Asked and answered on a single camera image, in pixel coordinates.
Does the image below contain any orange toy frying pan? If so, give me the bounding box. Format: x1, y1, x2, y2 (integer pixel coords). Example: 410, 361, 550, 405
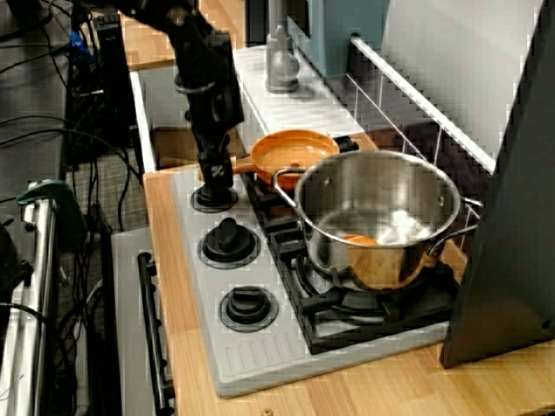
197, 129, 342, 188

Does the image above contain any aluminium frame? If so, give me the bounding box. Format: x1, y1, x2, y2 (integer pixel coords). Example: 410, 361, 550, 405
0, 184, 57, 416

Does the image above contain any black burner grate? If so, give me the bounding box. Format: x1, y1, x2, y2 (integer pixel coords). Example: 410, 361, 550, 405
264, 224, 460, 354
236, 136, 361, 237

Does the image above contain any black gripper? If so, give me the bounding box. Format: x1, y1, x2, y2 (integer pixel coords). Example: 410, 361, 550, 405
186, 77, 246, 198

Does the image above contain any black oven door handle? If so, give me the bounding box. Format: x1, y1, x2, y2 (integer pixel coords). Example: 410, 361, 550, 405
137, 252, 174, 413

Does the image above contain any stainless steel pot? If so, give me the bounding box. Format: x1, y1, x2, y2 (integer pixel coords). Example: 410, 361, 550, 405
271, 150, 484, 294

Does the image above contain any grey stove top panel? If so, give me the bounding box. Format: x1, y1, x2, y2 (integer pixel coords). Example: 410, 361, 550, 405
169, 162, 454, 399

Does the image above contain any grey toy faucet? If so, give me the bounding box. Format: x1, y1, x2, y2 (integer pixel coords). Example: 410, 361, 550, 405
264, 0, 301, 94

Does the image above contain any white sink basin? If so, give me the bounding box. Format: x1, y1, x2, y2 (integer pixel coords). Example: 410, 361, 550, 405
129, 45, 363, 172

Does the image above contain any wooden kitchen countertop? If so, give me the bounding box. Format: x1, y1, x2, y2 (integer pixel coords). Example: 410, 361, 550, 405
142, 129, 555, 416

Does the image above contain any blue plastic piece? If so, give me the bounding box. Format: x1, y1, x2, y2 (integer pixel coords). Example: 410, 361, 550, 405
69, 29, 95, 64

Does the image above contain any white toy oven cabinet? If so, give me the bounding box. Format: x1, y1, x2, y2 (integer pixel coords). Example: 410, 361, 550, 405
110, 229, 174, 416

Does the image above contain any dark side panel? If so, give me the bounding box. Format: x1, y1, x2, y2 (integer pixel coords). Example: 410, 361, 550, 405
440, 0, 555, 369

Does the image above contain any black computer tower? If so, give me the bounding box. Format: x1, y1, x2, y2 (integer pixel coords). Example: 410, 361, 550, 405
95, 15, 138, 151

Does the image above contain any black stove knob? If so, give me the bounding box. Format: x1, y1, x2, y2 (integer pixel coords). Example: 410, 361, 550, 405
198, 218, 263, 270
192, 185, 238, 213
219, 285, 280, 334

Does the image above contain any teal box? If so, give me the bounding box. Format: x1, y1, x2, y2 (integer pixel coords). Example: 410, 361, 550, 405
285, 0, 389, 79

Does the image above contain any white dish rack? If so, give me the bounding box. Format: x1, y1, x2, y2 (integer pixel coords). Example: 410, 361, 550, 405
346, 34, 495, 218

